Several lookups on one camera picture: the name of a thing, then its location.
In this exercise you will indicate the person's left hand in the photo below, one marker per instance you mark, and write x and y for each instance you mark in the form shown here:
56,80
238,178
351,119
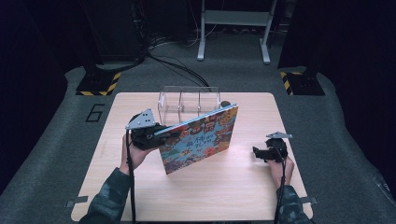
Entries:
135,157

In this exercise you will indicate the person's right hand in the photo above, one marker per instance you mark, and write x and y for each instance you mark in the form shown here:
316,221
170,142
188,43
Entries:
281,172

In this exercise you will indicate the colourful picture book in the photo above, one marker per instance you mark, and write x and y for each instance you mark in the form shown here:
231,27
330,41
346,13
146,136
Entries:
202,140

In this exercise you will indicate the dark cabinet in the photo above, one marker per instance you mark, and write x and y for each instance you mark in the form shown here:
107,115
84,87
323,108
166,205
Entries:
112,31

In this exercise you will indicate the white metal stand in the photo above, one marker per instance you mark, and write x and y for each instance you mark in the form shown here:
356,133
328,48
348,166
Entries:
237,18

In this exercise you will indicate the black striped stand base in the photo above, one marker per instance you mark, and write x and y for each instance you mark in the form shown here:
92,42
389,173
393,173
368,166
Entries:
303,83
99,83

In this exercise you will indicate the black round table grommet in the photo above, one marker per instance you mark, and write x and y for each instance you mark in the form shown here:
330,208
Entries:
224,103

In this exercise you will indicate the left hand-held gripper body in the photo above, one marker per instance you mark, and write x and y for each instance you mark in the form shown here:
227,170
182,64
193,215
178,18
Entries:
144,132

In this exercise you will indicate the clear acrylic divided organizer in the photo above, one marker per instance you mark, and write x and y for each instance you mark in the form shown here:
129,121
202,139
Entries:
186,101

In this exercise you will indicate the grey metal table bracket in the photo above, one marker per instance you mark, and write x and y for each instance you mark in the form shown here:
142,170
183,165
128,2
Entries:
76,201
309,200

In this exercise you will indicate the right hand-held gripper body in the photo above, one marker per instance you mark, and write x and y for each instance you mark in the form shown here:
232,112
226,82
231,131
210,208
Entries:
277,147

